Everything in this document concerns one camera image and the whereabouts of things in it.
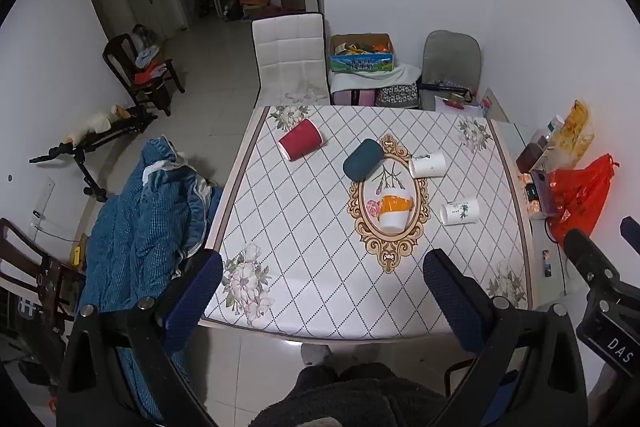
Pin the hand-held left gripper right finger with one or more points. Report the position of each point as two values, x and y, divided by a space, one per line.
450 299

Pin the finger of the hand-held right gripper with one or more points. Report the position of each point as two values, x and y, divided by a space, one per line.
590 254
631 234

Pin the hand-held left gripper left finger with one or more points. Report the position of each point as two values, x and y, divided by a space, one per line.
194 294

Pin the white floral cup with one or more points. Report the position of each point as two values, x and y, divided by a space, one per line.
427 165
460 212

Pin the orange and white cup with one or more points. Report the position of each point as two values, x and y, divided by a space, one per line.
395 208

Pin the dark teal cup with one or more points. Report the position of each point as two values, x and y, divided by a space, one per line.
362 159

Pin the red cup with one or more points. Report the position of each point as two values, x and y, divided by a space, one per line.
300 141

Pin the glass side table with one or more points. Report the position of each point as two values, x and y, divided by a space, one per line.
542 237

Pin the orange plastic bag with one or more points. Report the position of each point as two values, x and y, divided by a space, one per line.
582 199

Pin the blue quilt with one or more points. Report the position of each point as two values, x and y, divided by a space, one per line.
135 227

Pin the yellow snack bag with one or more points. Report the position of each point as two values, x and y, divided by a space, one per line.
575 134

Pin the diamond pattern floral tablecloth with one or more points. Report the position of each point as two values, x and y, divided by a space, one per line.
310 227

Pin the dark wooden chair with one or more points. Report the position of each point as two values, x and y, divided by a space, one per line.
30 277
120 57

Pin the black exercise bench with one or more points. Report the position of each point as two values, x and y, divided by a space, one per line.
107 132

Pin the white box with red items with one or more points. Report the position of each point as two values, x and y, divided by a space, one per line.
460 104

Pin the patterned black and white bag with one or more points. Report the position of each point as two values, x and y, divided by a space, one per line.
397 96

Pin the orange cloth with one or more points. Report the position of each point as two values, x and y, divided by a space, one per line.
147 74

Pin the white cloth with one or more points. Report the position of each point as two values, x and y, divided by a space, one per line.
400 76

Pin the grey office chair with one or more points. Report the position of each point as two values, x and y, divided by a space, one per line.
450 57

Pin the white padded chair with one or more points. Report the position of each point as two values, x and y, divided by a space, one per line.
290 57

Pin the cardboard box with blue print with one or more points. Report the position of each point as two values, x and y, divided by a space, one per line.
362 57

